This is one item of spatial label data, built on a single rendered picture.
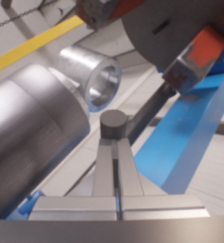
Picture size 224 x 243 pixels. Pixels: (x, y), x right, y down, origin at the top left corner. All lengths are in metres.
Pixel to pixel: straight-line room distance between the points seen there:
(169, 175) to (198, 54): 0.41
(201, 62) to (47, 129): 0.50
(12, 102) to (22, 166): 0.11
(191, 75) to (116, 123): 0.45
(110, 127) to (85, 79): 0.24
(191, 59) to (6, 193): 0.58
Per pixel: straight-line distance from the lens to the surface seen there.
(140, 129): 0.77
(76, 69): 0.40
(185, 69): 0.58
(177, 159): 0.63
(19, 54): 3.05
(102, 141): 0.15
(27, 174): 0.33
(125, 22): 1.00
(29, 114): 0.31
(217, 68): 1.05
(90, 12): 0.67
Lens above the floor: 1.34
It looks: 26 degrees up
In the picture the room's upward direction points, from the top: 43 degrees clockwise
